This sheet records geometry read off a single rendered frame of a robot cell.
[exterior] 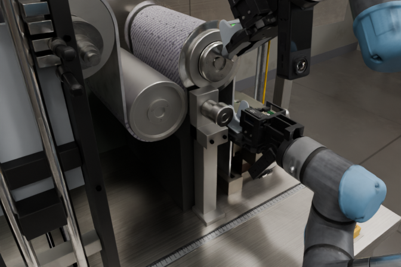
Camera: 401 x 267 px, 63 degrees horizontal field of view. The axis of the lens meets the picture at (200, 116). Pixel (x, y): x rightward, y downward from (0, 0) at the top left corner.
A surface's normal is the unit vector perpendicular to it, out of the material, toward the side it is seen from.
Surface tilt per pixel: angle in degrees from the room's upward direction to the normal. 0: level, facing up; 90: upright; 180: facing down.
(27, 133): 90
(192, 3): 90
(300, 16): 82
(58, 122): 90
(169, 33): 51
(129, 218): 0
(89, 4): 90
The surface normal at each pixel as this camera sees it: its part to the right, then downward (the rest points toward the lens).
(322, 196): -0.87, 0.26
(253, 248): 0.00, -0.87
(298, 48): 0.52, 0.29
